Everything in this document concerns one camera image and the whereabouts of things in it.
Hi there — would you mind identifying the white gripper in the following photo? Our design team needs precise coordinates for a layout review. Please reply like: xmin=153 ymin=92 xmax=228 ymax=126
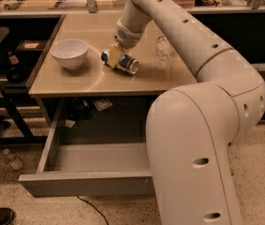
xmin=107 ymin=20 xmax=142 ymax=68

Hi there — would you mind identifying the blue silver redbull can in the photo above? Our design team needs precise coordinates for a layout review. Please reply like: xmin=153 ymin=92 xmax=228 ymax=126
xmin=101 ymin=49 xmax=139 ymax=75

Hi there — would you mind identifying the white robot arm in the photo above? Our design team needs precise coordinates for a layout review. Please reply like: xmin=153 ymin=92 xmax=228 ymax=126
xmin=109 ymin=0 xmax=265 ymax=225

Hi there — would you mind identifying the grey open top drawer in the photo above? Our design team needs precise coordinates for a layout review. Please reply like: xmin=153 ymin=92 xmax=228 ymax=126
xmin=19 ymin=99 xmax=155 ymax=197

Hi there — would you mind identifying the white ceramic bowl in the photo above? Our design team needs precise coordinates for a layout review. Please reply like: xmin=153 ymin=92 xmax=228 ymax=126
xmin=51 ymin=38 xmax=89 ymax=69

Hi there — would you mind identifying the clear plastic bottle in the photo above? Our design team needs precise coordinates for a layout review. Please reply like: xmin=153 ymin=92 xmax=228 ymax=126
xmin=155 ymin=36 xmax=172 ymax=70

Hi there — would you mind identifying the beige top desk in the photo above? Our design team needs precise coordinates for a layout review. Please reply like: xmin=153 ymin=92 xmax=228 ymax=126
xmin=25 ymin=10 xmax=201 ymax=147

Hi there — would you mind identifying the white paper tag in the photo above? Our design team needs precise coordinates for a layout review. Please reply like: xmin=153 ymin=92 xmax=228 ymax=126
xmin=94 ymin=97 xmax=112 ymax=111

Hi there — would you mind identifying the black floor cable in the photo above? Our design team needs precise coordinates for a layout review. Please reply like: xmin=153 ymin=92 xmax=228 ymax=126
xmin=76 ymin=195 xmax=110 ymax=225

